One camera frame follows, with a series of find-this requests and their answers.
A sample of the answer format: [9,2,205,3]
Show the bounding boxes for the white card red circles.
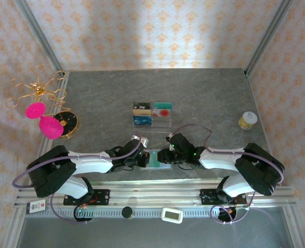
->
[152,108,171,118]

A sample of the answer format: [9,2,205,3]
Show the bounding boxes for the yellow white candle tin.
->
[238,111,259,131]

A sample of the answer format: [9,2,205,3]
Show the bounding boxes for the grey slotted cable duct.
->
[25,207,221,220]

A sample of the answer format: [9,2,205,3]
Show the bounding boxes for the gold card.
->
[133,108,152,116]

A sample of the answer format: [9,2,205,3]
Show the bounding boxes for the blue VIP card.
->
[133,115,153,127]

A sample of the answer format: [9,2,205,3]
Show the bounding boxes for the aluminium frame post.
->
[14,0,65,74]
[244,0,295,77]

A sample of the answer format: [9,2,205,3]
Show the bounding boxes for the pink fuzzy balls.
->
[39,116,65,140]

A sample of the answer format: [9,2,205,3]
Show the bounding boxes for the clear acrylic card holder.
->
[132,102,173,134]

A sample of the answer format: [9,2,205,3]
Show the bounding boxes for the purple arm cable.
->
[12,131,143,225]
[169,125,285,226]

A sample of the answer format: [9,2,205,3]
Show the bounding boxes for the gold wire ornament stand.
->
[5,65,80,140]

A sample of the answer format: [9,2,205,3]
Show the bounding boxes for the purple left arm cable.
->
[12,131,143,225]

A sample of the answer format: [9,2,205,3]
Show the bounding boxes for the white digital timer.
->
[160,207,184,224]

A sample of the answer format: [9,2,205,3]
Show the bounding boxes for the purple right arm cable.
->
[169,125,285,226]

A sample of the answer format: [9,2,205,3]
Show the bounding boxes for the black cable grommet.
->
[217,206,237,223]
[73,206,94,223]

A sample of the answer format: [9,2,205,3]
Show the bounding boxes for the aluminium side rail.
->
[1,71,71,248]
[245,71,305,248]

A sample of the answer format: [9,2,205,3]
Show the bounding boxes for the green card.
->
[149,150,161,168]
[153,102,173,110]

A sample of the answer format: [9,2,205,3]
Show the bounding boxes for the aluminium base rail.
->
[14,178,297,209]

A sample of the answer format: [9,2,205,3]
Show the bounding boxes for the white number label tag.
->
[26,200,45,214]

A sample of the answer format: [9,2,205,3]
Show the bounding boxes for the black round knob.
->
[121,206,134,220]

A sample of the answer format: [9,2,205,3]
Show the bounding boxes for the small pink felt disc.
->
[25,102,46,119]

